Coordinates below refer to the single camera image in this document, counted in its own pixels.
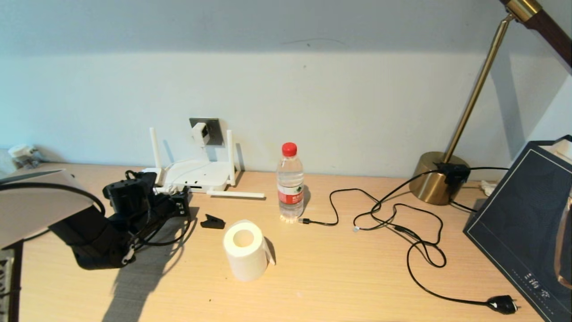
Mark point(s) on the white toilet paper roll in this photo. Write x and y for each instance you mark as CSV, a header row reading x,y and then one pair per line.
x,y
246,255

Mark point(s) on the cream flat panel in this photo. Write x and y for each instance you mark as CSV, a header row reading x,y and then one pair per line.
x,y
35,210

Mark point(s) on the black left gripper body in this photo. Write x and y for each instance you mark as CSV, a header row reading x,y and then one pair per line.
x,y
174,208

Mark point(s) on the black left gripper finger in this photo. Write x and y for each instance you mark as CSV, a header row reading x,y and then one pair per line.
x,y
184,193
173,192

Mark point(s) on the small black clip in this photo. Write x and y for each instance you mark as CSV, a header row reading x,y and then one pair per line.
x,y
213,222

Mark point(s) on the grey wall socket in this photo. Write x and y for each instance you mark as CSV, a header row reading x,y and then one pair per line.
x,y
215,132

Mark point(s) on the white router with antennas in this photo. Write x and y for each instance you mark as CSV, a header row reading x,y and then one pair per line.
x,y
201,174

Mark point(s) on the white power adapter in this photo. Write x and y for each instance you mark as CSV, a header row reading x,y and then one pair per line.
x,y
201,133

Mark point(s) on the small white object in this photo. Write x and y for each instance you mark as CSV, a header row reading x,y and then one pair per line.
x,y
22,153
489,188

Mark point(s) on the grey perforated robot panel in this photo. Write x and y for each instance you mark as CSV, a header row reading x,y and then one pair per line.
x,y
5,286

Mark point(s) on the clear red-capped water bottle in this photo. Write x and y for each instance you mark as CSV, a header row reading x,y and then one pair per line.
x,y
290,183

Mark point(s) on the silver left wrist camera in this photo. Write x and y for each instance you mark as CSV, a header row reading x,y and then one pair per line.
x,y
148,170

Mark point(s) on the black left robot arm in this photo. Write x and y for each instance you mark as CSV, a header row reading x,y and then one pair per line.
x,y
98,241

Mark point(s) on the brass desk lamp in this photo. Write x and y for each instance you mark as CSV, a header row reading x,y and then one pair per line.
x,y
435,179

